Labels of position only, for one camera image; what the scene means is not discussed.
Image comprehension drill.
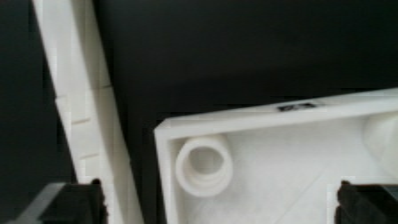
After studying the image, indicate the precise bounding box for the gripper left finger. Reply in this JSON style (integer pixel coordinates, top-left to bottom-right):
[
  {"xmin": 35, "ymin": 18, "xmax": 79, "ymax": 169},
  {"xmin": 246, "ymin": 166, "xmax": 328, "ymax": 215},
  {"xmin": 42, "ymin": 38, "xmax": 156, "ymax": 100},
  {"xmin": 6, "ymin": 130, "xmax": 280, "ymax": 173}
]
[{"xmin": 6, "ymin": 179, "xmax": 108, "ymax": 224}]

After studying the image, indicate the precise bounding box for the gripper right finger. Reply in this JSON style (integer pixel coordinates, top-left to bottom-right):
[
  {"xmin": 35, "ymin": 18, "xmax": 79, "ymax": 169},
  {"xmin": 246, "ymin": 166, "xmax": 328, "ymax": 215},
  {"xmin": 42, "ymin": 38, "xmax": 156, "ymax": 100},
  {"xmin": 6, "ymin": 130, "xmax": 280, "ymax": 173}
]
[{"xmin": 333, "ymin": 181, "xmax": 398, "ymax": 224}]

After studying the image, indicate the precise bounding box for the white square table top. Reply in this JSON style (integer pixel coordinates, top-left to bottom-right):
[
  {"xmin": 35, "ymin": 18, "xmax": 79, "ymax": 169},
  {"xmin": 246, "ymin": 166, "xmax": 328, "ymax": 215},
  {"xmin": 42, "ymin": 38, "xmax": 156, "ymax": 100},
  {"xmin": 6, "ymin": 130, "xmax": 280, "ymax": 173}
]
[{"xmin": 154, "ymin": 88, "xmax": 398, "ymax": 224}]

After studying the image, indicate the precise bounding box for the white U-shaped fence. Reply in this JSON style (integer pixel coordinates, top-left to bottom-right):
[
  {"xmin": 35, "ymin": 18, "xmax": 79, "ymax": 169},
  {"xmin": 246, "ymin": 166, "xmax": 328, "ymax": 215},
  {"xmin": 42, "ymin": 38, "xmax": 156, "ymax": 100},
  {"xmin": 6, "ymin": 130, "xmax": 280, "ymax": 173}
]
[{"xmin": 31, "ymin": 0, "xmax": 143, "ymax": 224}]

